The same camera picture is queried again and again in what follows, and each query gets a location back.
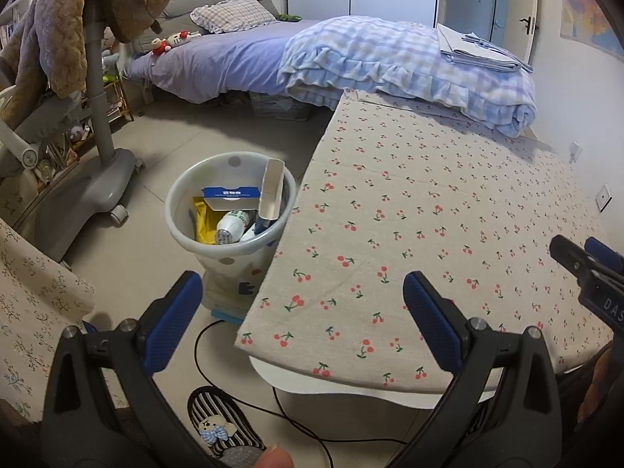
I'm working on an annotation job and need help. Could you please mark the white spotted plastic bin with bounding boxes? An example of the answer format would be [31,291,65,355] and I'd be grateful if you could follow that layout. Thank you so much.
[165,152,298,310]

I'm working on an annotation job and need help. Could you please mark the white red cat plush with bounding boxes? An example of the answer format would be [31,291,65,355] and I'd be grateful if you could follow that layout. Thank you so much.
[150,29,192,56]

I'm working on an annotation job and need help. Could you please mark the blue plaid ruffled blanket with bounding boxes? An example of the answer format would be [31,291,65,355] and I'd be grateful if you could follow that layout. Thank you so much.
[278,16,537,137]

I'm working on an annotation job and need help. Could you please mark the person's right forearm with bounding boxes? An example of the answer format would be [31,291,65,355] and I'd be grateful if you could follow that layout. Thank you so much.
[578,341,620,425]

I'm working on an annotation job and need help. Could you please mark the cherry print tablecloth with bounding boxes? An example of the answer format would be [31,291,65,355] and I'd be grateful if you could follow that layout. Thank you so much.
[235,89,620,395]

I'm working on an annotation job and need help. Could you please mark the small white green-label bottle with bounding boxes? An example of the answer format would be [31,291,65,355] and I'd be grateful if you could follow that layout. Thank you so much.
[216,209,257,245]

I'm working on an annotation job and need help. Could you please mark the white table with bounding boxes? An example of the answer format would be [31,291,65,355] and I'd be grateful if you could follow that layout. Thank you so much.
[248,356,493,410]

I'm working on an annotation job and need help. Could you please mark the person's grey socked foot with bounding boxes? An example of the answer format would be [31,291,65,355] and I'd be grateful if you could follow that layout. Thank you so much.
[217,443,266,468]

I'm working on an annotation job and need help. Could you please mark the storage box under bed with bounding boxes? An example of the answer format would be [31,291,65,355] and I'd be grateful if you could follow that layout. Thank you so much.
[250,92,313,122]

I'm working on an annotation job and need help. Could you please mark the wooden shelf with toys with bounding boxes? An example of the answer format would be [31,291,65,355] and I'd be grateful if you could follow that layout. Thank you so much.
[63,29,135,157]

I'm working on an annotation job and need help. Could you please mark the blue cardboard box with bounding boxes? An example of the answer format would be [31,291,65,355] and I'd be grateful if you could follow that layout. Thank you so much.
[202,185,260,211]

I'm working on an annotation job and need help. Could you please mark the brown quilted fleece coat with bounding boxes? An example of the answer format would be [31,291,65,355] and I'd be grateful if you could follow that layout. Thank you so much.
[0,0,175,128]

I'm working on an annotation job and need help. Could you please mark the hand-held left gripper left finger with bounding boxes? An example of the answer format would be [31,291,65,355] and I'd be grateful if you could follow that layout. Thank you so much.
[41,270,220,468]

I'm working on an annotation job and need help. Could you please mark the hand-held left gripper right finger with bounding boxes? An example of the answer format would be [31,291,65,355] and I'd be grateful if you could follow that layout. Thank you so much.
[402,270,564,468]

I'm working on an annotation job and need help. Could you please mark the grey headboard cushion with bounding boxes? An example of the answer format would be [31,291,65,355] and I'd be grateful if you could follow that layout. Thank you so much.
[163,0,281,35]

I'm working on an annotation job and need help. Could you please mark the person's left hand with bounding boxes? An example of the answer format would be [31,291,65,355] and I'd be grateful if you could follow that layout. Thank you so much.
[256,443,294,468]

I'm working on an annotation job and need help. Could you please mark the floral print cloth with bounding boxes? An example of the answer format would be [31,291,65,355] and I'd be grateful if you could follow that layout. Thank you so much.
[0,219,98,422]

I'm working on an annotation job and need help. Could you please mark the plaid ruffled pillow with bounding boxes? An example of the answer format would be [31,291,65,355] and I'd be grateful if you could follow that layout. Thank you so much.
[190,0,280,35]

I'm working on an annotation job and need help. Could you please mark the blue white long box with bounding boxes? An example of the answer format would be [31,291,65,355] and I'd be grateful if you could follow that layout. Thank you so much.
[254,158,286,235]

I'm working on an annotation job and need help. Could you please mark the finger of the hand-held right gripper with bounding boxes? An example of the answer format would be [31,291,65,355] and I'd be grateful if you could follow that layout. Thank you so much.
[585,236,624,281]
[550,235,610,294]

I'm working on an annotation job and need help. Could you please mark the yellow snack wrapper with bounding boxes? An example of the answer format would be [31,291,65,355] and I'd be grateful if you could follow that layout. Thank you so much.
[192,196,220,245]

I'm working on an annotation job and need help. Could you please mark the striped slipper with bow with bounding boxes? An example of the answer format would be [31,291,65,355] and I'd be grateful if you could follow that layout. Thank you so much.
[188,385,266,459]

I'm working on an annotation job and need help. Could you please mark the black cable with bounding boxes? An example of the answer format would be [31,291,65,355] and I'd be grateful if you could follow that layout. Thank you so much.
[194,319,410,468]

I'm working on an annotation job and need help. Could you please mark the bed with purple sheet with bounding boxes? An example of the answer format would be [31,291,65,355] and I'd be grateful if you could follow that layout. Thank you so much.
[124,19,317,105]

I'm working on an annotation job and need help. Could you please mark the folded light blue cloth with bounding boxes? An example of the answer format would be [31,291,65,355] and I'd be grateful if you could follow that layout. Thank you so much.
[436,23,534,73]

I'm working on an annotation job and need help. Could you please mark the wall map poster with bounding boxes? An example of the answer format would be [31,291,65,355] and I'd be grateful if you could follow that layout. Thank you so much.
[560,0,624,54]

